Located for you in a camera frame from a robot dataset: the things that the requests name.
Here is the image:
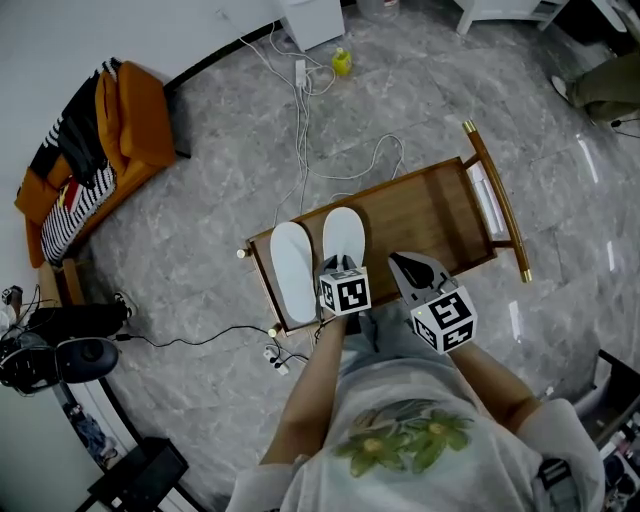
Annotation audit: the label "person's left forearm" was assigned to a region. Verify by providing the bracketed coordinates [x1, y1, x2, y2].
[259, 314, 349, 466]

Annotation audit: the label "black metal rack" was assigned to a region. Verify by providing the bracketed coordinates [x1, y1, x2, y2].
[569, 349, 640, 512]

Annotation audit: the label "orange cushion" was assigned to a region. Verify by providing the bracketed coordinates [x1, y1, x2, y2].
[14, 154, 71, 226]
[94, 69, 132, 161]

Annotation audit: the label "white slipper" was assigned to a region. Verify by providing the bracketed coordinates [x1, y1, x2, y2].
[322, 206, 366, 271]
[269, 221, 317, 324]

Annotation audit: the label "black jacket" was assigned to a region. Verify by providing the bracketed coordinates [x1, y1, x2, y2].
[57, 72, 109, 189]

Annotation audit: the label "grey trousers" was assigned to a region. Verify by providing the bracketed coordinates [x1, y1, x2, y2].
[344, 299, 419, 374]

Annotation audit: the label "white water dispenser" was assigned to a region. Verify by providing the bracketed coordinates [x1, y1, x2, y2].
[278, 0, 346, 53]

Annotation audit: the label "black white striped blanket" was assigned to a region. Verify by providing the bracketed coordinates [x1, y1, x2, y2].
[27, 57, 124, 266]

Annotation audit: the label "black box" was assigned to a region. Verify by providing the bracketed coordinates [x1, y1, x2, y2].
[87, 437, 190, 512]

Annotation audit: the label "red book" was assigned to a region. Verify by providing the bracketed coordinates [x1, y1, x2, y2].
[57, 178, 81, 216]

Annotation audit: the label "white power strip black plugs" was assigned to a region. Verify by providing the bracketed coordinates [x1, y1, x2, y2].
[263, 347, 290, 376]

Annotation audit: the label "black cabinet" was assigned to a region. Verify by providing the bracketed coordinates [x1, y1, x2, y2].
[554, 0, 640, 56]

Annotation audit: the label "white power cables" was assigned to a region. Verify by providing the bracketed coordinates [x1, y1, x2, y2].
[239, 24, 337, 231]

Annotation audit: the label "brown wooden cart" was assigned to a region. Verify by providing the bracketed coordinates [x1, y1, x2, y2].
[236, 119, 532, 339]

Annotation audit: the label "person's right forearm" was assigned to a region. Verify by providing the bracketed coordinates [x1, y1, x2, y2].
[447, 342, 541, 431]

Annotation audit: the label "black floor cable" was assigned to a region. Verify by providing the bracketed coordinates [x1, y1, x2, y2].
[113, 323, 311, 361]

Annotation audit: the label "yellow green bottle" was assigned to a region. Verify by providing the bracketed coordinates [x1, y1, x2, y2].
[331, 47, 353, 77]

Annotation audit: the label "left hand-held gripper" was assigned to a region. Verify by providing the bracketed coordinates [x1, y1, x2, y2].
[317, 253, 372, 317]

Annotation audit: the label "white vanity cabinet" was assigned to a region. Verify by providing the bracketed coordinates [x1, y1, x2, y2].
[453, 0, 571, 35]

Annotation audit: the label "black shoulder strap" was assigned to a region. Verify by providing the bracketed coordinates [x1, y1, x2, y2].
[537, 457, 576, 507]

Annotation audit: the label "orange sofa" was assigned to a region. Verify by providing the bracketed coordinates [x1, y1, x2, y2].
[13, 57, 177, 269]

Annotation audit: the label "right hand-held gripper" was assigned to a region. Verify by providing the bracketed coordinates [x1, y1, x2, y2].
[388, 251, 479, 355]

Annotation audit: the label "white flower print shirt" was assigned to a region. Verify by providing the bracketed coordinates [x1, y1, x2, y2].
[227, 344, 606, 512]

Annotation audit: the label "white cable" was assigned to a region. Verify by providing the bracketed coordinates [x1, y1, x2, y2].
[309, 133, 406, 182]

